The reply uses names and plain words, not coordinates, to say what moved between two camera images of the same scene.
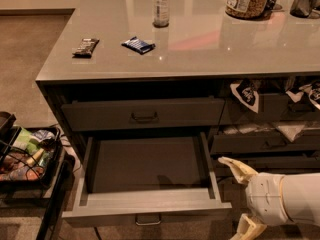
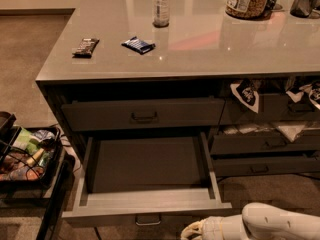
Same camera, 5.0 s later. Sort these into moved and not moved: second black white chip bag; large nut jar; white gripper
Moved: white gripper
Not moved: second black white chip bag; large nut jar
